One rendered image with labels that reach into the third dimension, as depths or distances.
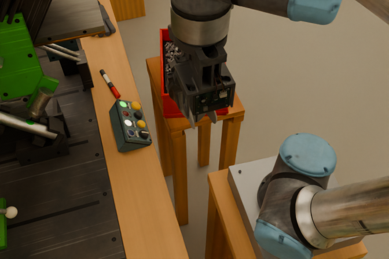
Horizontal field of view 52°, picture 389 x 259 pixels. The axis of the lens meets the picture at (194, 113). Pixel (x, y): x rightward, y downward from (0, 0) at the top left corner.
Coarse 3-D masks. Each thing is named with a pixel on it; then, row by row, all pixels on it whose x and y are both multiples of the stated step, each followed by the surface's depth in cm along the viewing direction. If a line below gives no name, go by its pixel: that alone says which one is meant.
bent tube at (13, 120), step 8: (0, 64) 90; (0, 112) 99; (0, 120) 99; (8, 120) 100; (16, 120) 101; (24, 120) 102; (16, 128) 102; (24, 128) 102; (32, 128) 103; (40, 128) 104; (48, 136) 106
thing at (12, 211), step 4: (0, 208) 93; (8, 208) 94; (12, 208) 94; (0, 212) 92; (4, 212) 93; (8, 212) 93; (12, 212) 94; (16, 212) 95; (8, 216) 94; (12, 216) 94
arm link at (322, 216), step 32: (288, 192) 77; (320, 192) 72; (352, 192) 65; (384, 192) 60; (256, 224) 78; (288, 224) 72; (320, 224) 69; (352, 224) 64; (384, 224) 60; (288, 256) 76
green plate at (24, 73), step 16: (16, 16) 89; (0, 32) 90; (16, 32) 91; (0, 48) 92; (16, 48) 93; (32, 48) 94; (16, 64) 96; (32, 64) 97; (0, 80) 97; (16, 80) 98; (32, 80) 99; (0, 96) 99; (16, 96) 100
